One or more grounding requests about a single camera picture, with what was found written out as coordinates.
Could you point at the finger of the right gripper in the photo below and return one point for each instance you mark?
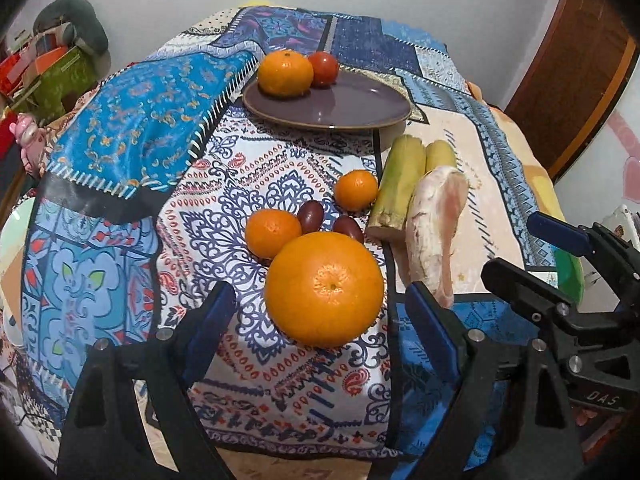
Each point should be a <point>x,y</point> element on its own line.
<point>531,298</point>
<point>597,243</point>

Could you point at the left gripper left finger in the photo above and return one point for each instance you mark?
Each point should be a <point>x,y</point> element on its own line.
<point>103,436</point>

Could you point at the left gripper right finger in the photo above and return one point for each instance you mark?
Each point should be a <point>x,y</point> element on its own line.
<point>536,438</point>

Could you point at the pink white peeled fruit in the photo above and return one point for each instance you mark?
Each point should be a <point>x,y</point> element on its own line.
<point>433,215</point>

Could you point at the yellow sugarcane piece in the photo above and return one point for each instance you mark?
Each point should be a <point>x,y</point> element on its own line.
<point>439,153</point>

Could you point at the green sugarcane piece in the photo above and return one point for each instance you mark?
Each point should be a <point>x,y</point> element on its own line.
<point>404,167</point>

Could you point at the large orange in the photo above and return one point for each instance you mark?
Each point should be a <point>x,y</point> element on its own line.
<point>324,290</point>

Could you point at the dark red grape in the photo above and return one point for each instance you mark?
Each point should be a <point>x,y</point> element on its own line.
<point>310,216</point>
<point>348,226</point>

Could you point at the small mandarin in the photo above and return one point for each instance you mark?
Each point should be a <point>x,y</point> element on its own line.
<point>269,230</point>
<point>356,190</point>

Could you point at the brown wooden wardrobe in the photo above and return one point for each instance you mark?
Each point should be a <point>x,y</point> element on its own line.
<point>578,74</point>

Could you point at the purple ceramic plate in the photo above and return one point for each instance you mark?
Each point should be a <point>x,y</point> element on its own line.
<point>354,102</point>

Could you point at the patchwork patterned bedspread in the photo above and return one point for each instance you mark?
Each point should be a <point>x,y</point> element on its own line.
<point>143,208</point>

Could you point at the pink toy figure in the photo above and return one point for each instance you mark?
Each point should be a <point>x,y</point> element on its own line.
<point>32,140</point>

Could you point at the red tomato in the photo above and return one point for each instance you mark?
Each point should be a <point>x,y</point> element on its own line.
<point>326,69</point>

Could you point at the mandarin on plate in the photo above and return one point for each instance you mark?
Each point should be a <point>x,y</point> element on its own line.
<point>285,74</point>

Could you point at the grey plush toy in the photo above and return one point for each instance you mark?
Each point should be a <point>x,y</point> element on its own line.
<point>75,23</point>

